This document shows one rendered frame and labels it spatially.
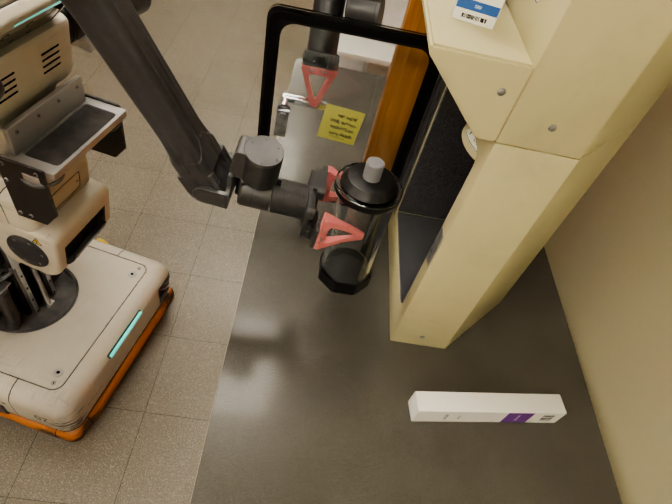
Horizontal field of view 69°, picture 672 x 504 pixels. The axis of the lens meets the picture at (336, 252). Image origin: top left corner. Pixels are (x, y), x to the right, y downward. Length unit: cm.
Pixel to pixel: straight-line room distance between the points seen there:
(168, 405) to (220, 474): 109
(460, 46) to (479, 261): 34
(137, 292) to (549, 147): 145
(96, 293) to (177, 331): 37
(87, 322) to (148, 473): 52
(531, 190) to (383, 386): 43
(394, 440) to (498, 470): 18
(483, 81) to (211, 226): 191
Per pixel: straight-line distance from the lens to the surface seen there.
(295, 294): 97
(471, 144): 77
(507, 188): 68
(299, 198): 77
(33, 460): 190
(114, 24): 63
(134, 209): 246
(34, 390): 168
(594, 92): 63
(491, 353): 103
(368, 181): 74
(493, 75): 58
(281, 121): 95
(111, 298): 179
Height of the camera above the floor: 172
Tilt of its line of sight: 48 degrees down
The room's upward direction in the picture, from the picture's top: 16 degrees clockwise
